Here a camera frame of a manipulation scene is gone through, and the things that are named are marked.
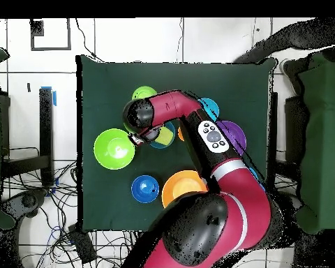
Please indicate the translucent blue ridged bowl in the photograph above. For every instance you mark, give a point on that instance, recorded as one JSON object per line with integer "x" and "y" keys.
{"x": 159, "y": 145}

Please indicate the yellow cup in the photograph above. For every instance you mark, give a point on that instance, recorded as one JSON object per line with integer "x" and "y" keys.
{"x": 166, "y": 136}

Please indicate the small green bowl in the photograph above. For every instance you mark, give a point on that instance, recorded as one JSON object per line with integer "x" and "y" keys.
{"x": 143, "y": 92}

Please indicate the small dark blue bowl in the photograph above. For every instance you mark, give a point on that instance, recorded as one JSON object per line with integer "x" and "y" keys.
{"x": 145, "y": 192}

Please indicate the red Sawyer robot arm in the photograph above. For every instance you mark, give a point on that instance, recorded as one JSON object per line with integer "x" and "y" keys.
{"x": 240, "y": 201}

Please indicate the large green bowl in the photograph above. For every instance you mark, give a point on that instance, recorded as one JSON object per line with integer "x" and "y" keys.
{"x": 106, "y": 156}

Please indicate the orange cup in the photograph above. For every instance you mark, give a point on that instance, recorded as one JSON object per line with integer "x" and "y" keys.
{"x": 180, "y": 134}

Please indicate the large orange bowl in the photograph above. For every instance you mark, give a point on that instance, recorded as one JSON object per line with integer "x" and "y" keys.
{"x": 181, "y": 184}

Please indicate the dark green tablecloth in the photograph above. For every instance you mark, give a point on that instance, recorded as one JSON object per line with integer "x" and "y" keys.
{"x": 114, "y": 78}

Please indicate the small light blue bowl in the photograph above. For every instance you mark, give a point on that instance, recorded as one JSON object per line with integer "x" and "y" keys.
{"x": 212, "y": 107}

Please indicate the black metal stand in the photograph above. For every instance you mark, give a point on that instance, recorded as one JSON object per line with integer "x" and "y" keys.
{"x": 46, "y": 134}

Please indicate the purple bowl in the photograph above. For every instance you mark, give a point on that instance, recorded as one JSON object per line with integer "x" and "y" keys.
{"x": 234, "y": 134}

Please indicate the black power strip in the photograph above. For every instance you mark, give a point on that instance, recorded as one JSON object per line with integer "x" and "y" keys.
{"x": 82, "y": 244}

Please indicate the person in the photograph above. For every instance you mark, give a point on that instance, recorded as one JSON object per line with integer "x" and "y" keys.
{"x": 296, "y": 36}

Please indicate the black square floor frame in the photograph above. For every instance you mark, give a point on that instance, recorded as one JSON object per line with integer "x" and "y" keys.
{"x": 50, "y": 48}

